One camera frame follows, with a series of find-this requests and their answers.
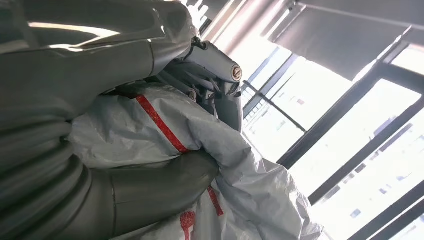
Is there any grey red-printed courier package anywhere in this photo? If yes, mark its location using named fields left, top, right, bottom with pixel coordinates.
left=67, top=82, right=325, bottom=240

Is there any dark window frame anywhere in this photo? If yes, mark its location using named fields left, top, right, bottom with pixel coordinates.
left=241, top=26, right=424, bottom=240

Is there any grey roller blind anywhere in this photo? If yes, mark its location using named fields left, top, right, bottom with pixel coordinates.
left=267, top=0, right=424, bottom=82

